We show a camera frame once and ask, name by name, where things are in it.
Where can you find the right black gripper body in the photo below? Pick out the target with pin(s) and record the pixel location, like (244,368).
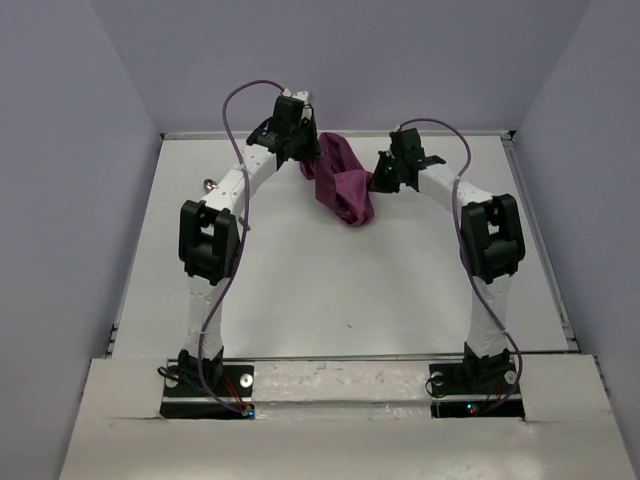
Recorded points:
(387,177)

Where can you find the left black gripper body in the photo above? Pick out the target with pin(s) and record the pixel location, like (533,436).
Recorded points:
(305,147)

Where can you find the purple cloth napkin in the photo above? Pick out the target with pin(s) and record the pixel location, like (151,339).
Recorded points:
(341,182)

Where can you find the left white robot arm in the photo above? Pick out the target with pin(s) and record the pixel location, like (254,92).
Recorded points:
(211,238)

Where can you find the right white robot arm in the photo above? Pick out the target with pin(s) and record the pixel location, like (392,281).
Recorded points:
(487,226)

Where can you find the metal spoon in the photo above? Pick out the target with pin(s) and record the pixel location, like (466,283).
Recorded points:
(209,185)

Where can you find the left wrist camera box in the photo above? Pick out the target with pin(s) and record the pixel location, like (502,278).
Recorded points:
(304,96)

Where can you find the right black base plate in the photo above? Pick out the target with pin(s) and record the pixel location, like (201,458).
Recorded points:
(475,387)

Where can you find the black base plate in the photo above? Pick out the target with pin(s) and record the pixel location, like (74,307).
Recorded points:
(475,387)
(227,393)

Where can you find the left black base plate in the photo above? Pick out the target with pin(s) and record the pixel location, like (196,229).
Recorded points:
(227,393)

